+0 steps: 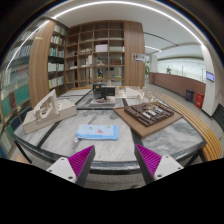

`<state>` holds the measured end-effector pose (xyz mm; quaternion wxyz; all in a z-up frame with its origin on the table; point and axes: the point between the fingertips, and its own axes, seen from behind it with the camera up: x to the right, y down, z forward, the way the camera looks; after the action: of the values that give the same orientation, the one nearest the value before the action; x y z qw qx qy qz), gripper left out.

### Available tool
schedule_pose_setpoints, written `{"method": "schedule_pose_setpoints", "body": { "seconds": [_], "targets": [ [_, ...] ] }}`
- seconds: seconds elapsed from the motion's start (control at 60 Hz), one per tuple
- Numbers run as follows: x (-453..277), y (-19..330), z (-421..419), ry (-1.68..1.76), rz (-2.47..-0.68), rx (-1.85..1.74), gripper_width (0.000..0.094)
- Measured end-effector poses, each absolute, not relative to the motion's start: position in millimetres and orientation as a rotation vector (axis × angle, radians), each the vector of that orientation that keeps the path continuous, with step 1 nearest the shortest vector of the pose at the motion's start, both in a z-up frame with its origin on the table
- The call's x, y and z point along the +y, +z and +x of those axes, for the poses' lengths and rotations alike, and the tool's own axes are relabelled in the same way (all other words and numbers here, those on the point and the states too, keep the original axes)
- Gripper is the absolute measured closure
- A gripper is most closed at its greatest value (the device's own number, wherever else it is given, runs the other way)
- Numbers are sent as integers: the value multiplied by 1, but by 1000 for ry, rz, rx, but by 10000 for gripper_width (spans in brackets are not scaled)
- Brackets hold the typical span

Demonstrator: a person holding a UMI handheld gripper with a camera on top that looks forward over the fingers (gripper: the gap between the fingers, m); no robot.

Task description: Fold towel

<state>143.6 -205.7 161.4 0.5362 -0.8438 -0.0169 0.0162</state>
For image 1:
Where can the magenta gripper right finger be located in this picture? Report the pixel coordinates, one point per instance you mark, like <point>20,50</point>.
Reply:
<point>154,166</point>

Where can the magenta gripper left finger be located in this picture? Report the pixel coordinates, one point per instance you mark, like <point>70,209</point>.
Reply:
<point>75,168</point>

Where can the light blue folded towel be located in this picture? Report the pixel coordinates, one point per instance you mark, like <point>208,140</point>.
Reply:
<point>97,132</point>

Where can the dark brown architectural model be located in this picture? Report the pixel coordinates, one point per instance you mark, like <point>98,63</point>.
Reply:
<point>148,114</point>

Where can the wooden slatted bench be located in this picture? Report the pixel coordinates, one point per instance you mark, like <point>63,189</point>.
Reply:
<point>212,150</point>

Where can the white architectural model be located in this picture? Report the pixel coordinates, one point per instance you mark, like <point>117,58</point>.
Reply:
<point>48,111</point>

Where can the black model on grey base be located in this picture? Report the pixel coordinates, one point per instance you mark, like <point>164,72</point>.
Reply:
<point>103,95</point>

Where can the dark grey bin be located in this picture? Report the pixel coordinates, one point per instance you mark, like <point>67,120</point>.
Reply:
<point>189,95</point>

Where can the white model at back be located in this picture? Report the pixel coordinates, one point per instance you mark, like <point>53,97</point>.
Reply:
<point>128,92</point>

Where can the red bin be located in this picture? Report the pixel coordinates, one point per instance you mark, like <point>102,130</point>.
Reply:
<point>199,100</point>

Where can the large wooden bookshelf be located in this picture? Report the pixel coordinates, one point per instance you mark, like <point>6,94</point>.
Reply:
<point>92,52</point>

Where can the glass-front bookcase at left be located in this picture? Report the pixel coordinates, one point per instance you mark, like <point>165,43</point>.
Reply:
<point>14,93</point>

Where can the wall-mounted screen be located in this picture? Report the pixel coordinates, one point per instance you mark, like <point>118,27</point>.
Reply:
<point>210,76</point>

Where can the poster on wooden wall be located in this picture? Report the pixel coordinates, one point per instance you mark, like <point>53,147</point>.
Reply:
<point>138,57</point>

